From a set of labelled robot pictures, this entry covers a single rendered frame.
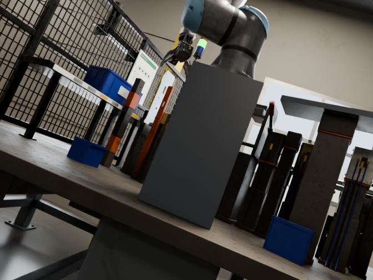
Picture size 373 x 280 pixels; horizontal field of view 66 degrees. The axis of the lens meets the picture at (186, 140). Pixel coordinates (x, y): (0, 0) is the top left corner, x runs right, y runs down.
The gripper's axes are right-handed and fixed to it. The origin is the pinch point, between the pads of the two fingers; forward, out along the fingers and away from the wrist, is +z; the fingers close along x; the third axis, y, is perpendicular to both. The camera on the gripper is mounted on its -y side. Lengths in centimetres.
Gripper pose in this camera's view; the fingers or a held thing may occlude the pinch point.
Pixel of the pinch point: (173, 74)
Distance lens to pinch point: 139.4
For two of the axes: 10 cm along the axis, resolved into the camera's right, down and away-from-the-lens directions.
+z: -2.5, 9.1, -3.3
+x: 8.7, 3.6, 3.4
